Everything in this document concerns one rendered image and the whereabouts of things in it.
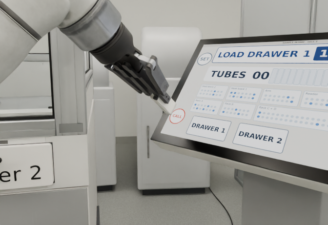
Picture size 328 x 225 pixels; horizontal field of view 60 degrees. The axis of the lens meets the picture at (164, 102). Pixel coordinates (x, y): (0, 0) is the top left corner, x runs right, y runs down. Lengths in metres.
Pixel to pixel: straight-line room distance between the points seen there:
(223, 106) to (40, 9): 0.39
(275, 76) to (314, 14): 1.22
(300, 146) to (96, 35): 0.37
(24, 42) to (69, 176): 0.49
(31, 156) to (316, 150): 0.64
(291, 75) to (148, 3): 3.43
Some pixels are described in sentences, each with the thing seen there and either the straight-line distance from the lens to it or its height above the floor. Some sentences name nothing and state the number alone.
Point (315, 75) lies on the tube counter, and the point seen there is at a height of 1.11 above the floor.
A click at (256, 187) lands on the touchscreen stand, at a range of 0.67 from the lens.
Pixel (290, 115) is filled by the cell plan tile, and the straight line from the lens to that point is 0.56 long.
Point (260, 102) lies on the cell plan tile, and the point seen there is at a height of 1.06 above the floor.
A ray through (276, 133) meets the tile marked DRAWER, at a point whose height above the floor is 1.01.
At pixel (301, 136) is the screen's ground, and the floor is 1.02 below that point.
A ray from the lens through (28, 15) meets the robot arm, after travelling 0.41.
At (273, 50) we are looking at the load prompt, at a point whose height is 1.16.
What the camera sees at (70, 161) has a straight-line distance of 0.82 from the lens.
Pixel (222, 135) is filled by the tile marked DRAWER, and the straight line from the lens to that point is 0.58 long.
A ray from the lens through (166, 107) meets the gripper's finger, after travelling 0.61.
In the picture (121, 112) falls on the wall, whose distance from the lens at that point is 3.93.
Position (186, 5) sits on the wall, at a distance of 4.01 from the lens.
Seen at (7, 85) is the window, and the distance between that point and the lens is 0.82.
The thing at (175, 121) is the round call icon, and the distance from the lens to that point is 0.65.
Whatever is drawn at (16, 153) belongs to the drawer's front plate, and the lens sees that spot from 0.81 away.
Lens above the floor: 1.14
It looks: 8 degrees down
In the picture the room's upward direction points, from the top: straight up
